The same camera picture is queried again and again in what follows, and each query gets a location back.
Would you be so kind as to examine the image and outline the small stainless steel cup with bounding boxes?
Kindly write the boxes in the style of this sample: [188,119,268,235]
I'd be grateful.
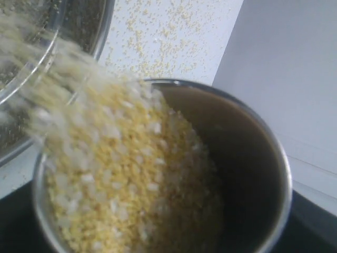
[32,78,293,253]

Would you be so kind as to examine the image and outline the round steel sieve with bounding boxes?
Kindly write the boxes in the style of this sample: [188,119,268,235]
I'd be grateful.
[1,1,115,164]

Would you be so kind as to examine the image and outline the yellow grains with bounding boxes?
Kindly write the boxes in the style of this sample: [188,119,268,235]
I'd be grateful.
[0,10,224,253]

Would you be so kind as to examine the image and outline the spilled yellow millet pile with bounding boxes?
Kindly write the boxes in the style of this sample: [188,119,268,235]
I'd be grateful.
[105,0,209,80]

